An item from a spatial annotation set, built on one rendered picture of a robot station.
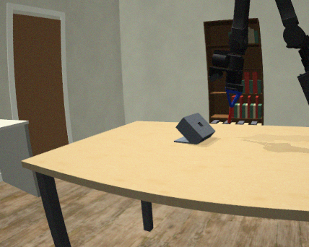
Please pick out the grey panel with square hole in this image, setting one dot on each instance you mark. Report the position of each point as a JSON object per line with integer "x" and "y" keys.
{"x": 194, "y": 128}

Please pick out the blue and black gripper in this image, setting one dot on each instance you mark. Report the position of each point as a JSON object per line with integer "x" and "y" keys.
{"x": 231, "y": 88}

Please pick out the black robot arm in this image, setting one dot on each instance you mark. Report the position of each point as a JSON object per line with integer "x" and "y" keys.
{"x": 293, "y": 36}

